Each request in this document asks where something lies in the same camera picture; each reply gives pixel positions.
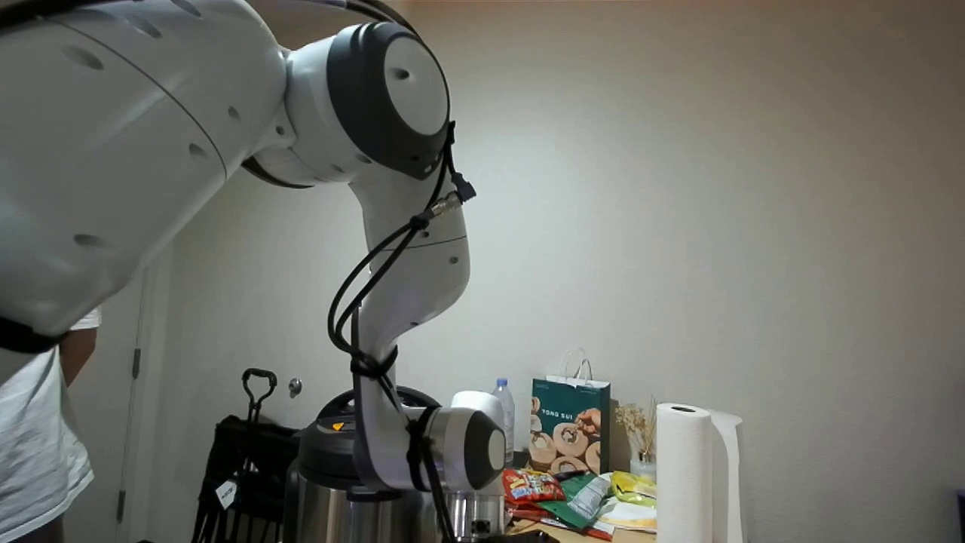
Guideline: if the clear plastic water bottle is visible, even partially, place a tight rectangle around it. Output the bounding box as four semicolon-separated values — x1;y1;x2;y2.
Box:
488;375;517;457

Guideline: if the green paper gift bag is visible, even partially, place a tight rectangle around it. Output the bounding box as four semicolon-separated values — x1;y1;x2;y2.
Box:
527;355;614;481

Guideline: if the red snack bag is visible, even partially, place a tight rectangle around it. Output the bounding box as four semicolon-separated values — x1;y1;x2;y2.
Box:
501;466;565;514

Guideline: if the green snack bag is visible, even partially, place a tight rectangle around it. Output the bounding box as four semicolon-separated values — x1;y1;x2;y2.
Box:
536;470;617;535

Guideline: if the yellow snack bag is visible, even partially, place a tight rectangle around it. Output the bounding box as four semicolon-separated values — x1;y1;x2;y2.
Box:
605;468;656;508

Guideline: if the black steel pressure cooker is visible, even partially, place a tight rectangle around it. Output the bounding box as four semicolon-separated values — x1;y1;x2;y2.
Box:
284;382;506;543

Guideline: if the white paper towel roll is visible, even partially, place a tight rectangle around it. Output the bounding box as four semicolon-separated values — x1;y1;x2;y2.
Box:
650;397;744;543

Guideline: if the white door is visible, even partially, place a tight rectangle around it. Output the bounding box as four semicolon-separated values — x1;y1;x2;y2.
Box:
57;252;196;543

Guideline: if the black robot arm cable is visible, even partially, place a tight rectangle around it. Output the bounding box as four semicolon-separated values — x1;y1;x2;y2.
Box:
326;0;478;543

